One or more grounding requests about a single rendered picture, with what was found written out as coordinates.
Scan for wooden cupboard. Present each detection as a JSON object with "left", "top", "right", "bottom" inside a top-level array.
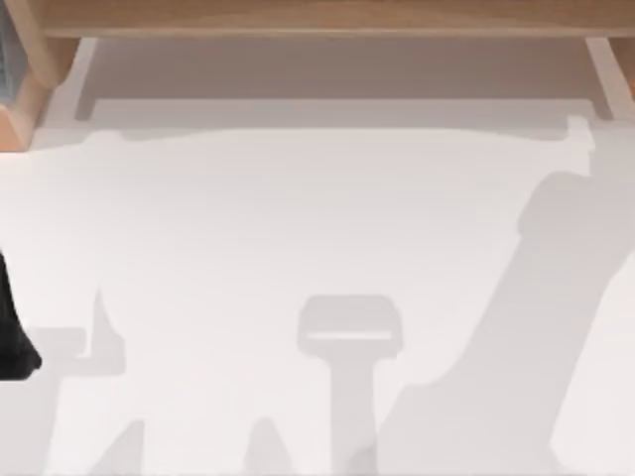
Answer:
[{"left": 37, "top": 0, "right": 635, "bottom": 123}]

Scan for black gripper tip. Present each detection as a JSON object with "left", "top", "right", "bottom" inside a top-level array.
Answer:
[{"left": 0, "top": 252, "right": 44, "bottom": 383}]

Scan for pale wooden drawer front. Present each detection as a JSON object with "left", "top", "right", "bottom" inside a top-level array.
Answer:
[{"left": 0, "top": 0, "right": 83, "bottom": 153}]

